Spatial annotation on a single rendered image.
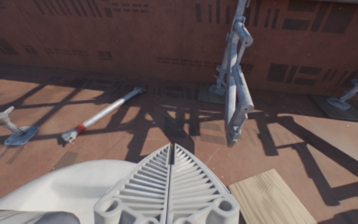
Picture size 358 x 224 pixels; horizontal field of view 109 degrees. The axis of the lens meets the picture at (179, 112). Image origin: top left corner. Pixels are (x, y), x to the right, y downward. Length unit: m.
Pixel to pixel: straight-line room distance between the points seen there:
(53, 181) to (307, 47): 1.64
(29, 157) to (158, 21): 1.26
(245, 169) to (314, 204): 0.33
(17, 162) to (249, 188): 1.30
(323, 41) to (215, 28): 0.80
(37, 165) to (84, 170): 0.65
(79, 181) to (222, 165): 0.68
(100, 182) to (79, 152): 0.59
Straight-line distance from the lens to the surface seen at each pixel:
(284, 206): 0.91
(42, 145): 1.21
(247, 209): 0.82
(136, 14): 1.32
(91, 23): 1.55
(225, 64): 1.19
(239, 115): 0.65
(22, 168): 1.18
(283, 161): 1.05
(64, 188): 0.52
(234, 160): 0.90
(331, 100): 1.84
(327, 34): 1.52
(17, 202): 0.55
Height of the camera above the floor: 0.75
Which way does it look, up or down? 45 degrees down
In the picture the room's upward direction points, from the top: 2 degrees clockwise
